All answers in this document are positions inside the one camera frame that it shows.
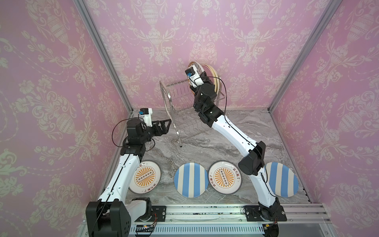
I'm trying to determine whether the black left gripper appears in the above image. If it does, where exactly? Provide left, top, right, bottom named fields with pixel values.
left=139, top=119, right=171, bottom=145

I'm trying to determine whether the cream beige plate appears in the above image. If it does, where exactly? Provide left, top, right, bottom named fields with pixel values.
left=212, top=68, right=221, bottom=96

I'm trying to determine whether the yellow bear plate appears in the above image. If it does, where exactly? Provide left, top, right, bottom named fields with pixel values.
left=206, top=65, right=219, bottom=92

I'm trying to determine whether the blue striped plate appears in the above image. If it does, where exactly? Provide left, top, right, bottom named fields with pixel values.
left=174, top=163, right=209, bottom=198
left=265, top=162, right=299, bottom=198

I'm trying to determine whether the orange sunburst plate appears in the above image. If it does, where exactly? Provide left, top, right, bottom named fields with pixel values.
left=208, top=161, right=242, bottom=195
left=129, top=161, right=161, bottom=195

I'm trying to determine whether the pink bear plate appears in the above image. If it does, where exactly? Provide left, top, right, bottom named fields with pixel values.
left=201, top=64, right=214, bottom=84

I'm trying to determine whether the brown rim petal pattern plate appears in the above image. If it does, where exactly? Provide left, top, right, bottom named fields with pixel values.
left=186, top=61, right=204, bottom=77

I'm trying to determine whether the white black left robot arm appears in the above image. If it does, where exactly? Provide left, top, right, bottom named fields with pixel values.
left=85, top=118, right=171, bottom=237

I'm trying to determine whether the stainless steel dish rack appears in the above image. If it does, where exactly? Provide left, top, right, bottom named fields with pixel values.
left=159, top=72, right=224, bottom=147

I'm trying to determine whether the small circuit board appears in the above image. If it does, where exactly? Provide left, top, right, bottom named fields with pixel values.
left=136, top=225, right=155, bottom=235

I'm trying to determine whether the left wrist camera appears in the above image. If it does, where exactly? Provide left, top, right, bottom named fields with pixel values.
left=139, top=108, right=153, bottom=127

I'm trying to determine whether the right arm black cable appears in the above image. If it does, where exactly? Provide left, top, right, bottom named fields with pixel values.
left=189, top=75, right=277, bottom=198

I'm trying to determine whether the left aluminium corner post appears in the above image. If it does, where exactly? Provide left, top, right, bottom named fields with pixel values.
left=73, top=0, right=133, bottom=113

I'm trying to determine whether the aluminium corner post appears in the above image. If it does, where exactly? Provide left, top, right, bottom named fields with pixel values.
left=73, top=0, right=133, bottom=113
left=267, top=0, right=342, bottom=115

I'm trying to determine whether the right aluminium corner post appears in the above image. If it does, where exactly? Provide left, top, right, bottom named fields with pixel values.
left=267, top=0, right=342, bottom=115

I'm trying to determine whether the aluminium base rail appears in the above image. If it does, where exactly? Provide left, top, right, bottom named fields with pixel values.
left=78, top=203, right=337, bottom=237

